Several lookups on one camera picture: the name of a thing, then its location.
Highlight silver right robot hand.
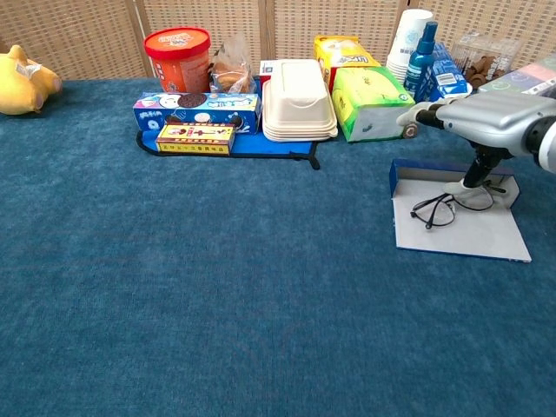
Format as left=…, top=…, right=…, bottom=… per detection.
left=395, top=90, right=556, bottom=195

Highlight black-framed eyeglasses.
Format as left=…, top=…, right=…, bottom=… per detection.
left=410, top=173, right=507, bottom=230

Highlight blue glasses case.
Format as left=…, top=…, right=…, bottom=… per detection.
left=389, top=158, right=533, bottom=263

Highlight clear box with brown pieces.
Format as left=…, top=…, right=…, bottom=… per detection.
left=451, top=32, right=524, bottom=91

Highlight blue white milk carton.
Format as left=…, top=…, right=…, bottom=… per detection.
left=422, top=42, right=473, bottom=104

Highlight small red white box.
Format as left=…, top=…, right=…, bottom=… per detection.
left=259, top=60, right=283, bottom=95

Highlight blue cookie box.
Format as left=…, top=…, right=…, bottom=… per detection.
left=132, top=91, right=263, bottom=136

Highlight small yellow red box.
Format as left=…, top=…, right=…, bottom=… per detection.
left=155, top=122, right=236, bottom=156

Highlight pastel tissue multipack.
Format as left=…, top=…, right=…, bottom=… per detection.
left=477, top=55, right=556, bottom=96

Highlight blue spray bottle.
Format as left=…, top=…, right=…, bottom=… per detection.
left=403, top=20, right=439, bottom=105

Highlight stack of white paper cups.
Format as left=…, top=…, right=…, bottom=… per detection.
left=386, top=9, right=434, bottom=86

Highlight green tissue pack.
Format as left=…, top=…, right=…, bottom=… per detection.
left=331, top=66, right=417, bottom=143

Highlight yellow tissue pack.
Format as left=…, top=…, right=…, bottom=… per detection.
left=314, top=35, right=382, bottom=95

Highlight stack of beige food containers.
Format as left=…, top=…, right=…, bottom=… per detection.
left=261, top=58, right=339, bottom=143

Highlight blue flat tray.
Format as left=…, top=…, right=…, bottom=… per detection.
left=136, top=129, right=321, bottom=171

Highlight clear bag of pastries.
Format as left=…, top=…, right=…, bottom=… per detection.
left=209, top=34, right=257, bottom=95

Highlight red instant noodle tub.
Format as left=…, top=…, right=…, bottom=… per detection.
left=143, top=27, right=212, bottom=94

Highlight teal carpet table cover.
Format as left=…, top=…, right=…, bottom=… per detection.
left=0, top=77, right=556, bottom=417

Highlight woven folding screen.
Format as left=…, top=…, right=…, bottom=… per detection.
left=0, top=0, right=556, bottom=82

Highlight yellow plush toy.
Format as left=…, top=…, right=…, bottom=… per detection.
left=0, top=44, right=63, bottom=116

